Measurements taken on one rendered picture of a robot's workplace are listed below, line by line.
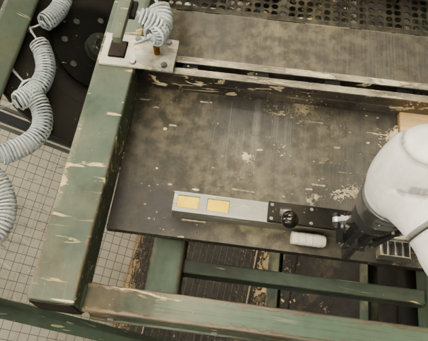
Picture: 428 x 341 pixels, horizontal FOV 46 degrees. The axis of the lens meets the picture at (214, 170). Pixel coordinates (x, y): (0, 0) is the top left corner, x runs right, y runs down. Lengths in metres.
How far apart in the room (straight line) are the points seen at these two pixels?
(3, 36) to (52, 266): 0.92
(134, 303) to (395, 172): 0.63
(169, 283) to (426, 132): 0.71
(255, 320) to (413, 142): 0.56
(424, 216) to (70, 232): 0.72
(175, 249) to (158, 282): 0.09
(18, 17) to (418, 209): 1.47
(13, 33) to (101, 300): 1.01
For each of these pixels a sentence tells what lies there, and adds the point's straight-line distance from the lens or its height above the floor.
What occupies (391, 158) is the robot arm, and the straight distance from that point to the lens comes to 0.69.
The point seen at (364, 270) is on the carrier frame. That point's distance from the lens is 2.77.
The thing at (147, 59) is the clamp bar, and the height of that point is 1.84.
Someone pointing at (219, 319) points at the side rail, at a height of 1.59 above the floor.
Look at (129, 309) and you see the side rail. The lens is 1.10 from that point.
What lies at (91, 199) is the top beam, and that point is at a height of 1.88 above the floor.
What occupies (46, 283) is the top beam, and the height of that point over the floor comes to 1.92.
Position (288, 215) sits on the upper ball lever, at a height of 1.55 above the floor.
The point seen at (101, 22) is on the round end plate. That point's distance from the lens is 2.03.
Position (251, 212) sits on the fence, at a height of 1.55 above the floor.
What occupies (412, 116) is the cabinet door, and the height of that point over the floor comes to 1.21.
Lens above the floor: 2.16
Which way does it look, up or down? 26 degrees down
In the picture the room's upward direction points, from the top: 68 degrees counter-clockwise
